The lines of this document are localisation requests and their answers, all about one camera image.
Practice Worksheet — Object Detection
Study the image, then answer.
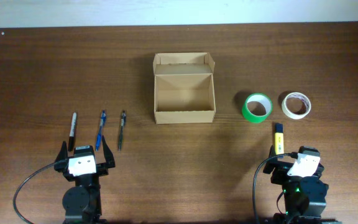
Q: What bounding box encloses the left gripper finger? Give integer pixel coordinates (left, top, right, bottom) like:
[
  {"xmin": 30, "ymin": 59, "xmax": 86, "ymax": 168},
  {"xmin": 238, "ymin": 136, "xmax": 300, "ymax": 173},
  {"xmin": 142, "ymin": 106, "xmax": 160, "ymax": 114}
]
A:
[
  {"xmin": 55, "ymin": 141, "xmax": 68, "ymax": 162},
  {"xmin": 102, "ymin": 136, "xmax": 115, "ymax": 163}
]

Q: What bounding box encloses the yellow highlighter blue cap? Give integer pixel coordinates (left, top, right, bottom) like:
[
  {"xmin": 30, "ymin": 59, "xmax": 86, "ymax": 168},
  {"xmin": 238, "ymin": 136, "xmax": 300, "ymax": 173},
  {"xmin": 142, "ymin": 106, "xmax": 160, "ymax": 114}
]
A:
[{"xmin": 274, "ymin": 123, "xmax": 285, "ymax": 155}]

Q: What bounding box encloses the green tape roll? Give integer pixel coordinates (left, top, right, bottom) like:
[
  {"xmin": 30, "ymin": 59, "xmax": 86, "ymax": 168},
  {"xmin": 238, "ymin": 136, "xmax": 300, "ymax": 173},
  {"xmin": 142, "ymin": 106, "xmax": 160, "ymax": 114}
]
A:
[{"xmin": 242, "ymin": 93, "xmax": 273, "ymax": 123}]

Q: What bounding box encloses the cream masking tape roll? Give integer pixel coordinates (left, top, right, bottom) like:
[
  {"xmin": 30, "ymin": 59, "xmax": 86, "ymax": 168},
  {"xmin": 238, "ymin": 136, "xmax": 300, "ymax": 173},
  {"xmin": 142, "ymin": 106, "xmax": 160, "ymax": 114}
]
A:
[{"xmin": 282, "ymin": 92, "xmax": 311, "ymax": 119}]

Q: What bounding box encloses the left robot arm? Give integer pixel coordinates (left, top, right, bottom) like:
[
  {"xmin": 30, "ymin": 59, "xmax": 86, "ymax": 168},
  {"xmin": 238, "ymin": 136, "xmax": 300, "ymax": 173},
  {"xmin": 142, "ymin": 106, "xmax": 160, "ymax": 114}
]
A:
[{"xmin": 54, "ymin": 137, "xmax": 116, "ymax": 223}]

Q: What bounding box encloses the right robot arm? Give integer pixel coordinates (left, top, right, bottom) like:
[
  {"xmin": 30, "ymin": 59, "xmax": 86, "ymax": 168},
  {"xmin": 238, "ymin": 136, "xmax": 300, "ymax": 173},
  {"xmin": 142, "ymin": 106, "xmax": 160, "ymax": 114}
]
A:
[{"xmin": 263, "ymin": 146, "xmax": 339, "ymax": 224}]

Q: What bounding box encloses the black white marker pen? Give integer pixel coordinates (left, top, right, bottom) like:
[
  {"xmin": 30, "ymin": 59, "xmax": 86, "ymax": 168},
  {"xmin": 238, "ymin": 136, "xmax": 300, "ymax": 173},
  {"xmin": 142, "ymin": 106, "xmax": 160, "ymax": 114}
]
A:
[{"xmin": 68, "ymin": 112, "xmax": 77, "ymax": 152}]

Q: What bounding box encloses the blue ballpoint pen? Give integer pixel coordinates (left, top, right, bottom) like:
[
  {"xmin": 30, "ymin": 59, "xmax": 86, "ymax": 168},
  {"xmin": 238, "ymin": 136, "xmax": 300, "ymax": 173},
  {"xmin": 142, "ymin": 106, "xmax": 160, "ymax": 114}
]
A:
[{"xmin": 95, "ymin": 110, "xmax": 106, "ymax": 151}]

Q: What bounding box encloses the black ballpoint pen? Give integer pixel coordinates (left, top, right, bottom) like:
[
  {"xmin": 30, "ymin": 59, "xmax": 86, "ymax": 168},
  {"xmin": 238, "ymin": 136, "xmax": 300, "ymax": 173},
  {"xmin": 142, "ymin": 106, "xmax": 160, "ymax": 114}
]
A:
[{"xmin": 117, "ymin": 110, "xmax": 126, "ymax": 151}]

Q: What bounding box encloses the open cardboard box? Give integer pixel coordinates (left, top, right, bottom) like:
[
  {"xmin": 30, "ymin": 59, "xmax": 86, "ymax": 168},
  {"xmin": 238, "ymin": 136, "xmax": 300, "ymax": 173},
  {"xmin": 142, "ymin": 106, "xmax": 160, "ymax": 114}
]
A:
[{"xmin": 153, "ymin": 52, "xmax": 216, "ymax": 124}]

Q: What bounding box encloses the left black cable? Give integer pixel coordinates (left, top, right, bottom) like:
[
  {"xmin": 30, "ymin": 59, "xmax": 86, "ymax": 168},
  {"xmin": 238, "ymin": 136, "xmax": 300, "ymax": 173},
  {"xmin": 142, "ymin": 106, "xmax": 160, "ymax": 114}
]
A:
[{"xmin": 12, "ymin": 160, "xmax": 68, "ymax": 224}]

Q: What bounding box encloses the black cable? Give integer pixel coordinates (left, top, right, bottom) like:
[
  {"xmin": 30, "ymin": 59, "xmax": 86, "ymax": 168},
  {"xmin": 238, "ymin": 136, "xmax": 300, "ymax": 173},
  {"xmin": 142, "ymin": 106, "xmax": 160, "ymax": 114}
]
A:
[
  {"xmin": 252, "ymin": 152, "xmax": 298, "ymax": 224},
  {"xmin": 12, "ymin": 160, "xmax": 68, "ymax": 224}
]

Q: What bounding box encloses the right black cable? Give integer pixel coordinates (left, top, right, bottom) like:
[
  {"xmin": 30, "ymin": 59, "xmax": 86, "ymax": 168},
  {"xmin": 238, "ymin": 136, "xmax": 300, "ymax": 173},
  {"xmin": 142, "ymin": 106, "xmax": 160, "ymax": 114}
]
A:
[{"xmin": 252, "ymin": 152, "xmax": 298, "ymax": 224}]

